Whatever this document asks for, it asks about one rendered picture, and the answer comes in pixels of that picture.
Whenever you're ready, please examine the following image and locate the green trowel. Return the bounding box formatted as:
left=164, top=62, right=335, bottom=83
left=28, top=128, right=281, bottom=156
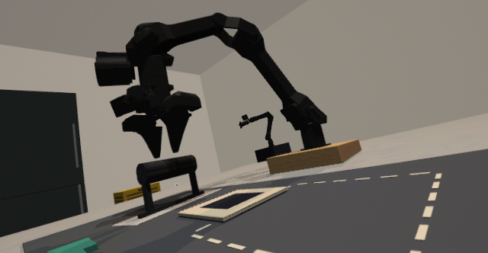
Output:
left=47, top=238, right=98, bottom=253

